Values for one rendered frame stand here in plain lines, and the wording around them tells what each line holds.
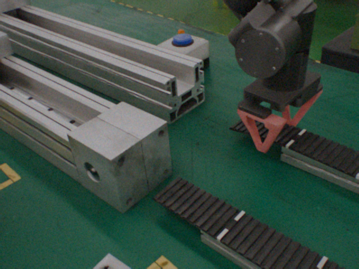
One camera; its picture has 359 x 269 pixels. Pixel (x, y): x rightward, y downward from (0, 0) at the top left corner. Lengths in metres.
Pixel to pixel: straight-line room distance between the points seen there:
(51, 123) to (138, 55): 0.27
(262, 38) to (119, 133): 0.21
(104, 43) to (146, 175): 0.40
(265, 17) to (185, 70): 0.27
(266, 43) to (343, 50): 0.53
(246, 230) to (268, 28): 0.22
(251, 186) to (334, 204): 0.11
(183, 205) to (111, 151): 0.11
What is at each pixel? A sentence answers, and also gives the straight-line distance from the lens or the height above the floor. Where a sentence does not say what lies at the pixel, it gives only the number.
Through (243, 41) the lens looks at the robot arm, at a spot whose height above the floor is 0.99.
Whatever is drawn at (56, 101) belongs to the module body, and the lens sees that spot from 0.69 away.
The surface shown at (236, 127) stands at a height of 0.80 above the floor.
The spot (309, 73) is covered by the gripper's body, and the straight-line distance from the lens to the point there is 0.58.
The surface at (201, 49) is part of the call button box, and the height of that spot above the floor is 0.83.
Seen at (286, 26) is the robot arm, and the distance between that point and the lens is 0.45.
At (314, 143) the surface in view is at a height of 0.81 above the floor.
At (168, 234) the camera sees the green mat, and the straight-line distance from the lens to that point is 0.49.
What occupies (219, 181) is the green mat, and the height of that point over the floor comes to 0.78.
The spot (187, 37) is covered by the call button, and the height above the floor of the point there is 0.85.
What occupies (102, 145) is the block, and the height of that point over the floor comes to 0.87.
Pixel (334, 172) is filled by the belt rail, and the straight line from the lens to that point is 0.56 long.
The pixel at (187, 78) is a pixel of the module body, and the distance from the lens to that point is 0.70.
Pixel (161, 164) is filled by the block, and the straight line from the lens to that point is 0.54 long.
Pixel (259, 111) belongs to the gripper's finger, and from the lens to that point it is 0.53.
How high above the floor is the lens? 1.16
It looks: 37 degrees down
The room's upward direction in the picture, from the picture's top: 5 degrees counter-clockwise
